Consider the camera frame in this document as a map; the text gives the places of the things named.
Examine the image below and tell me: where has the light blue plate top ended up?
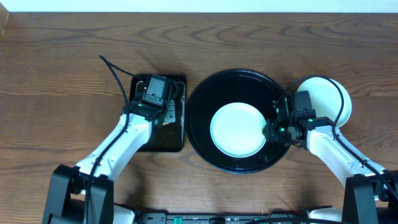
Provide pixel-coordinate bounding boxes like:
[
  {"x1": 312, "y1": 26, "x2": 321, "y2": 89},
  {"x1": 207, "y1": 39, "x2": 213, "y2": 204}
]
[{"x1": 210, "y1": 103, "x2": 266, "y2": 158}]

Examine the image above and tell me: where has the light blue plate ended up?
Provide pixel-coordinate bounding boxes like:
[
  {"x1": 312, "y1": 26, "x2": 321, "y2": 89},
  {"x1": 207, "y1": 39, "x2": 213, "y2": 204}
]
[
  {"x1": 210, "y1": 103, "x2": 266, "y2": 158},
  {"x1": 297, "y1": 77, "x2": 353, "y2": 128}
]

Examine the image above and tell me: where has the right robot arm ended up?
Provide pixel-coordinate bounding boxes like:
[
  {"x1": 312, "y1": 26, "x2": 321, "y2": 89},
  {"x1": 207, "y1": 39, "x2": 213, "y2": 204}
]
[{"x1": 263, "y1": 117, "x2": 397, "y2": 223}]

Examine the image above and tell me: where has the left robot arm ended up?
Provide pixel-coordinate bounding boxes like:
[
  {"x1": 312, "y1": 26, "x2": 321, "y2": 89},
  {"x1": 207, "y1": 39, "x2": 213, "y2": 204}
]
[{"x1": 42, "y1": 99, "x2": 185, "y2": 223}]

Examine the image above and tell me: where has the black rectangular tray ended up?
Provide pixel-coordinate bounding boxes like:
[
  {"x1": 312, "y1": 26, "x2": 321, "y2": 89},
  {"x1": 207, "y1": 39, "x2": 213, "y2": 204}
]
[{"x1": 129, "y1": 73, "x2": 187, "y2": 152}]

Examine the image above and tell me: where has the black round tray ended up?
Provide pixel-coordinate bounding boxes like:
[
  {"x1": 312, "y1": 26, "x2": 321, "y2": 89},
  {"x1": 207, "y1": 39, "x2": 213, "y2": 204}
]
[{"x1": 185, "y1": 69, "x2": 289, "y2": 174}]

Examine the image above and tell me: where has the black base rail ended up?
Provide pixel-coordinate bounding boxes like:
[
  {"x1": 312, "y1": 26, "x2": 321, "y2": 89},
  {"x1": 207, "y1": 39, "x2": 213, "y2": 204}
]
[{"x1": 133, "y1": 211, "x2": 300, "y2": 224}]

